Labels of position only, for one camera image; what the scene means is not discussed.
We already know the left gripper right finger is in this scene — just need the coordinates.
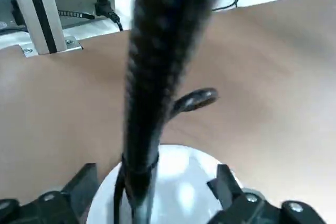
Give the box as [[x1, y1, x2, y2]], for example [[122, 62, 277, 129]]
[[206, 163, 326, 224]]

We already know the finned power supply box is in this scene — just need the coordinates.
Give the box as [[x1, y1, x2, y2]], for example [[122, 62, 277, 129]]
[[48, 0, 116, 29], [0, 0, 29, 36]]

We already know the silver post bracket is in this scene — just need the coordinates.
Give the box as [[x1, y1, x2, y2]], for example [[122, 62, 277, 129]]
[[20, 37, 83, 58]]

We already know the aluminium frame post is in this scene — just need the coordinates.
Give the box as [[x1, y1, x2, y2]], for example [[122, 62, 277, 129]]
[[6, 0, 66, 55]]

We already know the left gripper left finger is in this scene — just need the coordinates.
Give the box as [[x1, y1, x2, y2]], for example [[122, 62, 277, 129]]
[[0, 163, 98, 224]]

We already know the black power cord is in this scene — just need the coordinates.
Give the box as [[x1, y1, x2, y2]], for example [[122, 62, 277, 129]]
[[94, 0, 124, 32]]

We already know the black lamp cable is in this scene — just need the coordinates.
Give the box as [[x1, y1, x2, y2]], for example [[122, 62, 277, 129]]
[[114, 87, 219, 224]]

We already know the white desk lamp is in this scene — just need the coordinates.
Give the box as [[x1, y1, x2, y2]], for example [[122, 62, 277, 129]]
[[86, 0, 247, 224]]

